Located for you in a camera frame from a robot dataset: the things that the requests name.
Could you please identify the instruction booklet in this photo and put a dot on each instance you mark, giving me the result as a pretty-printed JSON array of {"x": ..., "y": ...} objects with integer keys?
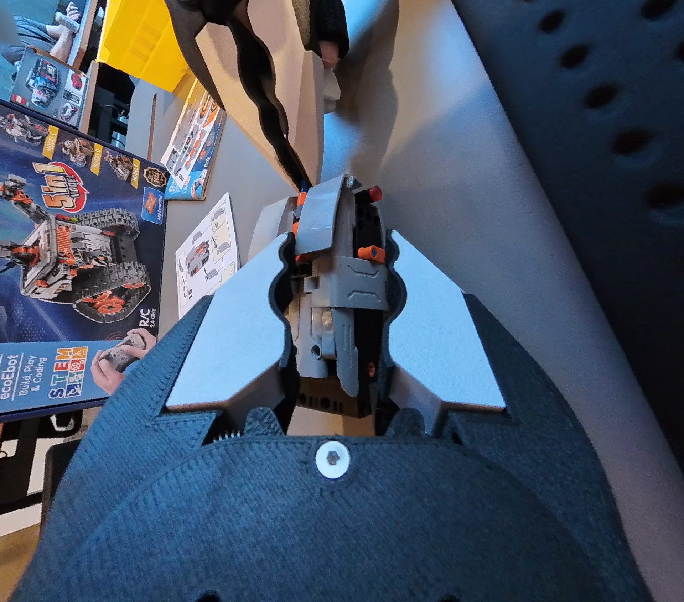
[{"x": 187, "y": 153}]

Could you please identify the yellow plastic bin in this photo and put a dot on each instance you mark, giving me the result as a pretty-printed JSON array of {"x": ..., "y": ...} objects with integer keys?
[{"x": 133, "y": 14}]

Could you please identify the grey toy brick model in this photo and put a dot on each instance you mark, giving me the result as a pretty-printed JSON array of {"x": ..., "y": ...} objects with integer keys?
[{"x": 342, "y": 287}]

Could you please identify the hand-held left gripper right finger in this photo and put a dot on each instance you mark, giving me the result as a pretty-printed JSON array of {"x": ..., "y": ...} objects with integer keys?
[{"x": 443, "y": 345}]

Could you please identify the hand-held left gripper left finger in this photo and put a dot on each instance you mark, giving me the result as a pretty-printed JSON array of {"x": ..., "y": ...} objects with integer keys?
[{"x": 230, "y": 345}]

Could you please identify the car print toy box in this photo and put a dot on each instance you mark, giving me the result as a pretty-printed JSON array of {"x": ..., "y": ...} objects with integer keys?
[{"x": 48, "y": 78}]

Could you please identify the white instruction sheet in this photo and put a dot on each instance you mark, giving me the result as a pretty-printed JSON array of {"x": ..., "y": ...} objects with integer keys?
[{"x": 213, "y": 239}]

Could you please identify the grey desk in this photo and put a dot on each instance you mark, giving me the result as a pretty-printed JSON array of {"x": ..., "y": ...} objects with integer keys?
[{"x": 454, "y": 159}]

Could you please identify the blue robot toy box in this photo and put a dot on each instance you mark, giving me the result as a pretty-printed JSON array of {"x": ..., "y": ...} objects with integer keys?
[{"x": 80, "y": 185}]

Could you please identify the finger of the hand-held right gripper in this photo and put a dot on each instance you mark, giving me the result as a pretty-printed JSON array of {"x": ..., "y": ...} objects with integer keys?
[
  {"x": 224, "y": 62},
  {"x": 299, "y": 105}
]

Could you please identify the black perforated chair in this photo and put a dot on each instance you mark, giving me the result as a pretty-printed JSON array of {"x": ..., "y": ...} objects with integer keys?
[{"x": 588, "y": 78}]

